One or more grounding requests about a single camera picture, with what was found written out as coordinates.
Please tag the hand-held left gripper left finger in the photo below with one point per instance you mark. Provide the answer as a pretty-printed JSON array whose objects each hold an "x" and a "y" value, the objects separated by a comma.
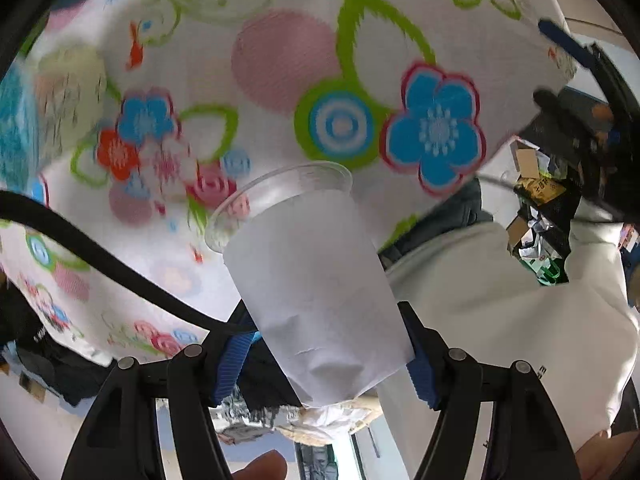
[{"x": 231, "y": 365}]

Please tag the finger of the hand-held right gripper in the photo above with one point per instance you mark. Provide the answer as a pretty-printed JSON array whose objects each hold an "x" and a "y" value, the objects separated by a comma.
[
  {"x": 555, "y": 102},
  {"x": 565, "y": 36}
]

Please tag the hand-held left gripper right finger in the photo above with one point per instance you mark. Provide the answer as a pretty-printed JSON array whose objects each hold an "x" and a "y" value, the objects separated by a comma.
[{"x": 424, "y": 377}]

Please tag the translucent plastic cup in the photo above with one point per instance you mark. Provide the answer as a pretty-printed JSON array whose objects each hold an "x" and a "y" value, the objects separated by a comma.
[{"x": 310, "y": 285}]

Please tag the person's left hand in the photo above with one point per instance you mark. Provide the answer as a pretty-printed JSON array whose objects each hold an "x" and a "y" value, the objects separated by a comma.
[{"x": 260, "y": 467}]

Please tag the cardboard box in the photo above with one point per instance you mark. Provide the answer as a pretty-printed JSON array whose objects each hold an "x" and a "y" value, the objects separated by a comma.
[{"x": 527, "y": 160}]

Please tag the yellow packet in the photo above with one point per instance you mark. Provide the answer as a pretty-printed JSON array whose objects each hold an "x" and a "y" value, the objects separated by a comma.
[{"x": 545, "y": 189}]

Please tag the floral printed tablecloth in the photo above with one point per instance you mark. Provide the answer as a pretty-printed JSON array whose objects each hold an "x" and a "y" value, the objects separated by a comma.
[{"x": 300, "y": 20}]

